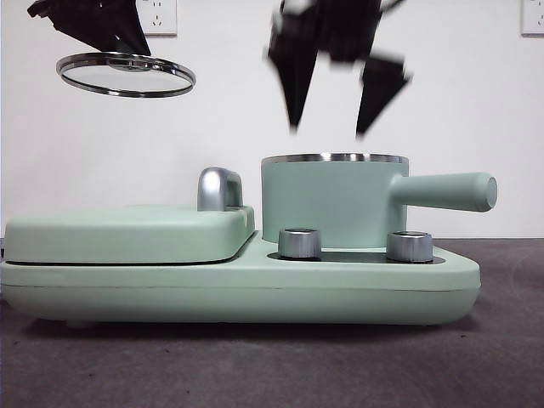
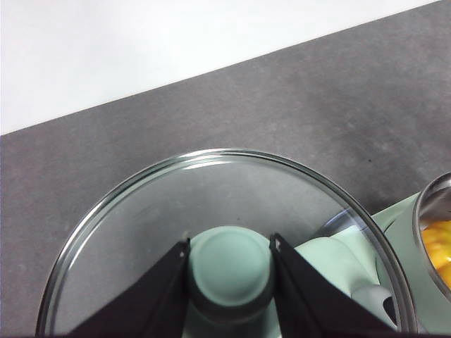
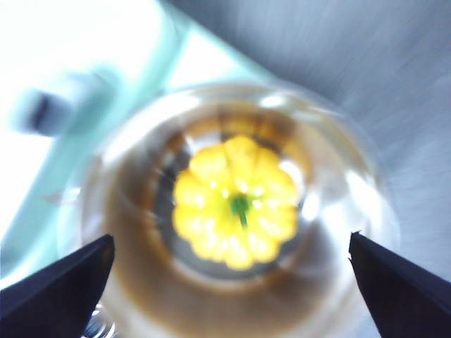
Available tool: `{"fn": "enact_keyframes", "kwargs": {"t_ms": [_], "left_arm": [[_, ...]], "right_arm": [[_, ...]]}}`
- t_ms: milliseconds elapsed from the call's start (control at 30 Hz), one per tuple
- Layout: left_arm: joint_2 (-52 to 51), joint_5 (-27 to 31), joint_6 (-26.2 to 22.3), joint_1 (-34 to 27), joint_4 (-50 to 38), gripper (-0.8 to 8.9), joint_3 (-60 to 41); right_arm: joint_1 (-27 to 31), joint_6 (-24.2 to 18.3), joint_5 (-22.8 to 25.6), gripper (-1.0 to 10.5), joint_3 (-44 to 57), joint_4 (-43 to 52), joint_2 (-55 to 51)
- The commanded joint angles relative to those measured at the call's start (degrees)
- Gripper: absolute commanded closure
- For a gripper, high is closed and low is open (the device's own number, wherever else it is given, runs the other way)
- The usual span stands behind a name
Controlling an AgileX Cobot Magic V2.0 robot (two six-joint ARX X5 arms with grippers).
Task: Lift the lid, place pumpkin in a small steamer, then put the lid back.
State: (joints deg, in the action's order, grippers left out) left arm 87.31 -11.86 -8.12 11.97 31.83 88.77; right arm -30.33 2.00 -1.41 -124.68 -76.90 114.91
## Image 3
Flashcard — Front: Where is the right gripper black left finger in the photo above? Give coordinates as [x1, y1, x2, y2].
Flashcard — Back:
[0, 234, 116, 338]

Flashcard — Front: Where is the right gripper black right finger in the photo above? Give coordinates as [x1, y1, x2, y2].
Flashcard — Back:
[347, 230, 451, 338]

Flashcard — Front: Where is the yellow toy pumpkin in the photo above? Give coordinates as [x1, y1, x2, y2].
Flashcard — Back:
[171, 135, 299, 272]

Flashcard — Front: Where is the mint green griddle cover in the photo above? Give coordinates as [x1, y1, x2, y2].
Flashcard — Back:
[0, 0, 186, 219]

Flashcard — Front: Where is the mint green cooker base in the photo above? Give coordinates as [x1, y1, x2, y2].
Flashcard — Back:
[0, 0, 271, 286]

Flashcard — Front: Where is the mint green handled pot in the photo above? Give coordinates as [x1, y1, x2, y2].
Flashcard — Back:
[80, 82, 403, 338]

